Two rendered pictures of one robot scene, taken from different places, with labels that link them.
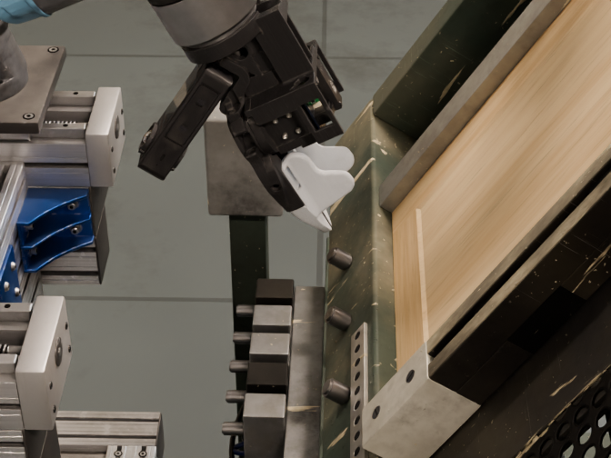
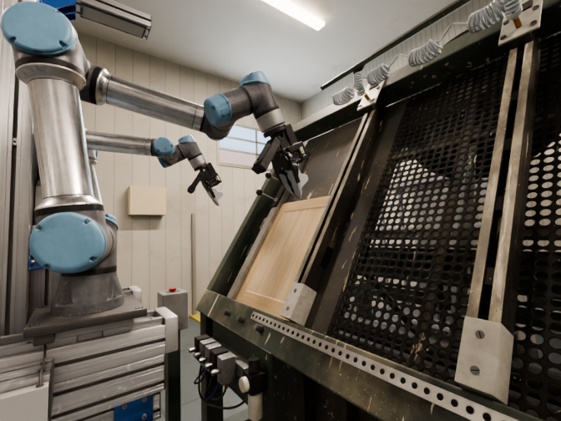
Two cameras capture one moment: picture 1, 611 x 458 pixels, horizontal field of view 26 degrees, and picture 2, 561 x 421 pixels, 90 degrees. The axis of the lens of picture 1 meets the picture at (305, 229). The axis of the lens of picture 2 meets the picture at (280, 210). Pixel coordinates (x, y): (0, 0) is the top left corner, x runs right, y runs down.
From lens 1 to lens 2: 0.98 m
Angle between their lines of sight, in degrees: 53
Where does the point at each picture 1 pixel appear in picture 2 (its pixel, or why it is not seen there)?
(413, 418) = (301, 301)
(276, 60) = (290, 138)
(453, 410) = (310, 296)
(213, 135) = (165, 301)
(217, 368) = not seen: outside the picture
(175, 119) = (269, 149)
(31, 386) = (171, 325)
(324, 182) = (302, 176)
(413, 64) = (219, 272)
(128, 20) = not seen: hidden behind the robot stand
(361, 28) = not seen: hidden behind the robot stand
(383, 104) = (213, 286)
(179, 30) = (272, 119)
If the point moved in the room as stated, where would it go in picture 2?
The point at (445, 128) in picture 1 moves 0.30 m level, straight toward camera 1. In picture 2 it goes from (245, 269) to (275, 276)
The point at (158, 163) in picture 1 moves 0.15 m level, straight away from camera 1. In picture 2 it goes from (265, 164) to (231, 174)
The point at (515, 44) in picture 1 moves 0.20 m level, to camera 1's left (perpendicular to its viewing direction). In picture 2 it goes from (259, 242) to (224, 244)
